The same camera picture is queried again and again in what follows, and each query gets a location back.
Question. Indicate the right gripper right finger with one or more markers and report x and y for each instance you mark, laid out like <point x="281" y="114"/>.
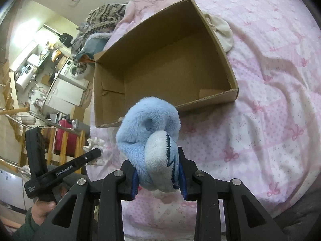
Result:
<point x="245" y="217"/>

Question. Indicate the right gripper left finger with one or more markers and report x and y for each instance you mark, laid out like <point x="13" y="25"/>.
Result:
<point x="92" y="210"/>

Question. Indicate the cream scrunchie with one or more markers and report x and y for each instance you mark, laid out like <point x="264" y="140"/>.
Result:
<point x="95" y="143"/>

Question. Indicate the blue plush toy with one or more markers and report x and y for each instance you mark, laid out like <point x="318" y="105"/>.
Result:
<point x="147" y="137"/>

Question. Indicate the dark green sleeve forearm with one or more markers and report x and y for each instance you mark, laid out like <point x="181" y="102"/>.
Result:
<point x="27" y="230"/>

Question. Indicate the person's left hand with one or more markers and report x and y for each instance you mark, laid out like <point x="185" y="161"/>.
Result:
<point x="40" y="210"/>

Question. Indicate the wooden railing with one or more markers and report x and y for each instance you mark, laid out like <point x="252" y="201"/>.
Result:
<point x="61" y="144"/>

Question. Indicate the pink patterned duvet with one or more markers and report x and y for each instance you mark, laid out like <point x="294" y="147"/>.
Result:
<point x="269" y="138"/>

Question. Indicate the white kitchen cabinet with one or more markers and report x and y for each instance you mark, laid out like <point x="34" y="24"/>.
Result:
<point x="61" y="98"/>

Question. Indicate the white washing machine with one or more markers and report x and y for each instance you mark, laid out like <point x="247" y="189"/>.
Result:
<point x="73" y="71"/>

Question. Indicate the cardboard box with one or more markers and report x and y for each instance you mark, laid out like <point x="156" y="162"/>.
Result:
<point x="173" y="55"/>

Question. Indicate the cream cloth behind box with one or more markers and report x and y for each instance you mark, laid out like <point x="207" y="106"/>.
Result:
<point x="222" y="30"/>

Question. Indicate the grey cat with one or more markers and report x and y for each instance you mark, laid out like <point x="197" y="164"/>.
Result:
<point x="83" y="27"/>

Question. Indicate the patterned knit blanket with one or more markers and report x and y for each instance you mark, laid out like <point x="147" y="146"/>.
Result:
<point x="103" y="21"/>

